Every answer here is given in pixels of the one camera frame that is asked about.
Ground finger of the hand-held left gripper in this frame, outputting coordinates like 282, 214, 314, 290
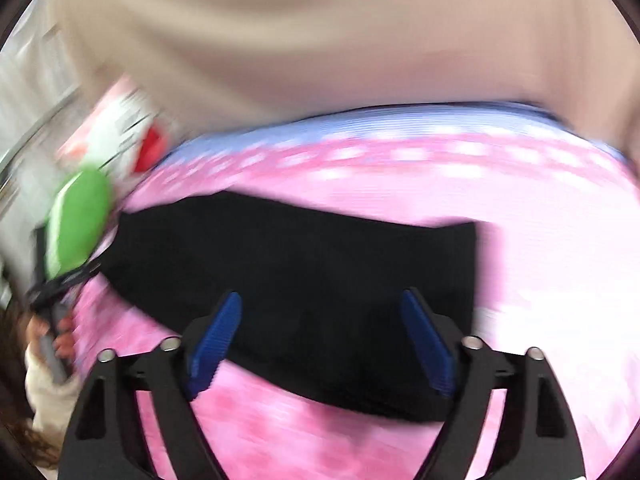
62, 255, 104, 291

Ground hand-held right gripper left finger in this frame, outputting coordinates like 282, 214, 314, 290
59, 290, 244, 480

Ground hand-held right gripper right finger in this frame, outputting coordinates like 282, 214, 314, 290
400, 287, 586, 480

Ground black pants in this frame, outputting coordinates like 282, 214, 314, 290
97, 190, 478, 423

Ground person's left forearm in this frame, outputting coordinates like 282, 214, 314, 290
24, 347, 83, 441

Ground person's left hand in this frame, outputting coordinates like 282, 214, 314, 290
26, 316, 77, 361

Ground white cartoon face pillow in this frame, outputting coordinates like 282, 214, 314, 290
57, 75, 168, 181

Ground white bedside furniture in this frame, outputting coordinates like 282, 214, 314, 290
0, 7, 83, 221

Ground pink floral bedsheet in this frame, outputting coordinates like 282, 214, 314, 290
65, 102, 640, 480

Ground person's dark hair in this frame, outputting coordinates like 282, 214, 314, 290
0, 307, 63, 468

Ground beige large pillow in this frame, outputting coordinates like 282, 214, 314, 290
50, 0, 640, 171

